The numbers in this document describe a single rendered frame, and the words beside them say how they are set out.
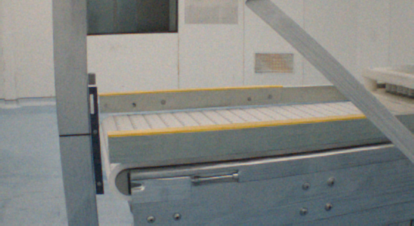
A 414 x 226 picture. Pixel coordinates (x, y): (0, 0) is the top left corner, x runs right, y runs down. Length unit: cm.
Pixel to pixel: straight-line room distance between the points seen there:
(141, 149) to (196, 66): 510
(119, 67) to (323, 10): 284
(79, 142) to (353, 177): 46
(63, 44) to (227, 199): 39
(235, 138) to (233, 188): 7
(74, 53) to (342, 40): 563
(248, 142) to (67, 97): 36
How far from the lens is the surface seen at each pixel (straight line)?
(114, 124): 69
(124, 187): 51
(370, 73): 89
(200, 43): 556
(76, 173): 80
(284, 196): 57
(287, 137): 54
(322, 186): 60
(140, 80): 552
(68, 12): 75
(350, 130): 59
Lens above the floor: 102
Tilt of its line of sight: 12 degrees down
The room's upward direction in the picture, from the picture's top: straight up
